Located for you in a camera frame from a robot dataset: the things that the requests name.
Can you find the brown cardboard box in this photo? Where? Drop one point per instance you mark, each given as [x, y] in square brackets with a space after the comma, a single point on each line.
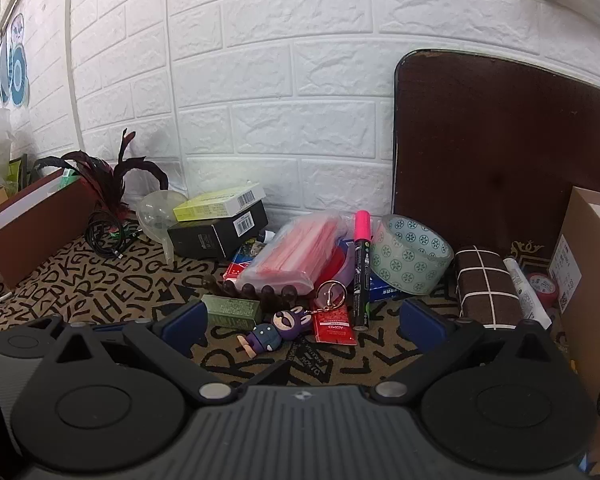
[587, 300]

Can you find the purple round lid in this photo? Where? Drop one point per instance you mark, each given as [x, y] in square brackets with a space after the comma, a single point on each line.
[341, 262]

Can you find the pink marker pen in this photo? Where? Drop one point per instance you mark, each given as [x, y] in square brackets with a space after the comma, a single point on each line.
[361, 270]

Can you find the dark red feathers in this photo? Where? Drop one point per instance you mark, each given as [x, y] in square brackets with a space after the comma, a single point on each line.
[115, 180]

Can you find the yellow-green box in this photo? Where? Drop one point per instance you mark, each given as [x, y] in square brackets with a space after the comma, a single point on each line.
[215, 204]

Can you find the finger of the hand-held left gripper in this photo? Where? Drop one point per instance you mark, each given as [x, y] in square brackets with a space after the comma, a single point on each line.
[110, 329]

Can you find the red card box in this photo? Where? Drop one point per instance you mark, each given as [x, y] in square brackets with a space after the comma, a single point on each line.
[234, 269]

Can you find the dark brown wooden board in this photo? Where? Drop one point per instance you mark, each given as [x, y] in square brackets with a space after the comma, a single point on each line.
[490, 160]

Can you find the wall poster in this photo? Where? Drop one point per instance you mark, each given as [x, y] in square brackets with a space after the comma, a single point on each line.
[15, 67]

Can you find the red tube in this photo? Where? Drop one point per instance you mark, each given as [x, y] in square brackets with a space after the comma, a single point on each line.
[332, 330]

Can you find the pink tape roll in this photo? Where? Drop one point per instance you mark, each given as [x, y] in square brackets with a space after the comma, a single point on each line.
[545, 287]

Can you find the letter print mat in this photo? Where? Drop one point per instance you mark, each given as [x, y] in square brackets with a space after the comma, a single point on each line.
[130, 290]

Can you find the blue box with white print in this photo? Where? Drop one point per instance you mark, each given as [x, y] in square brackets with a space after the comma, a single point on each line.
[382, 291]

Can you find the white tube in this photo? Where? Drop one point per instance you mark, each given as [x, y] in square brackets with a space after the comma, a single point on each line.
[527, 292]

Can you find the clear plastic funnel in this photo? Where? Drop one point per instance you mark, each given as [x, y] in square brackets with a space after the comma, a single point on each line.
[155, 215]

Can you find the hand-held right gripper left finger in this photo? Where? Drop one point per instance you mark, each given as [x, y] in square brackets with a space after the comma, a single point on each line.
[185, 327]

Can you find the small green box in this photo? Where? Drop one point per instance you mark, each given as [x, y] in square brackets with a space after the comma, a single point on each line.
[230, 311]

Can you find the brown checked glasses case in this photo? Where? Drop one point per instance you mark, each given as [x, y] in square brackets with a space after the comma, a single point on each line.
[487, 285]

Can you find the blue picture card box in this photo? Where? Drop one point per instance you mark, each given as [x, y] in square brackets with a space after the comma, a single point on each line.
[252, 250]

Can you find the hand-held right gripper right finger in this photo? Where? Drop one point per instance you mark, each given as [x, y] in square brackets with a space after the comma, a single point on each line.
[422, 322]

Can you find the reddish brown open box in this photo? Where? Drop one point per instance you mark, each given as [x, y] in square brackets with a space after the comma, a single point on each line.
[35, 230]

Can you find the red striped plastic bag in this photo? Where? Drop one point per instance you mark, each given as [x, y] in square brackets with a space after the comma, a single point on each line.
[292, 255]

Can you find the clear patterned tape roll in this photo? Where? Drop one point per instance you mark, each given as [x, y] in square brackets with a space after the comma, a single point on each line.
[415, 260]

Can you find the green packet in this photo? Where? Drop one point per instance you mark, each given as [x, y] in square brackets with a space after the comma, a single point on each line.
[16, 175]

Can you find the black box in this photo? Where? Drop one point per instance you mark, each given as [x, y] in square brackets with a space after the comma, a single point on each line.
[215, 237]

